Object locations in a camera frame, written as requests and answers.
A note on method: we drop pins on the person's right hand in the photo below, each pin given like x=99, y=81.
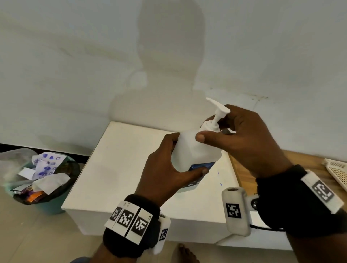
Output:
x=252, y=146

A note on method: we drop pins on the person's left hand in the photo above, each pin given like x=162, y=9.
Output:
x=160, y=178

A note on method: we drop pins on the large white bottle blue label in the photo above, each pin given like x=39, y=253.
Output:
x=192, y=154

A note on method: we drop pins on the person's left forearm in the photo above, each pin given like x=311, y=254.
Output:
x=108, y=256

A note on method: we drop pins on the person's right forearm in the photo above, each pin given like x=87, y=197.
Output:
x=317, y=252

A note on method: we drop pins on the person's right foot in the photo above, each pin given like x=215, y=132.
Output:
x=187, y=256

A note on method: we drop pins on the person's left leg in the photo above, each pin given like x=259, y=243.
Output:
x=80, y=260

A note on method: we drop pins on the wooden board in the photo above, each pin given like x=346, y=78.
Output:
x=309, y=162

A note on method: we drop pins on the black right wristband with markers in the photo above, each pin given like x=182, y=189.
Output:
x=287, y=203

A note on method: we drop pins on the white marker cube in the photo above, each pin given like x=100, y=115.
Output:
x=235, y=211

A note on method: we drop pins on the white plastic basket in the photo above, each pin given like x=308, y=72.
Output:
x=339, y=170

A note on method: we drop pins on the white tissue paper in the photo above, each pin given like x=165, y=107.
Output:
x=52, y=183

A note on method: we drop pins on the white paper with blue prints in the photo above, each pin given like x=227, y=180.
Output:
x=47, y=164

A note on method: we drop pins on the orange wrapper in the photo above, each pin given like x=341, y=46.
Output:
x=35, y=196

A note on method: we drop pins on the teal waste bin with trash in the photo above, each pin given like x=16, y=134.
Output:
x=10, y=162

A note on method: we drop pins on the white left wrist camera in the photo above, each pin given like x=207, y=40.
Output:
x=162, y=233

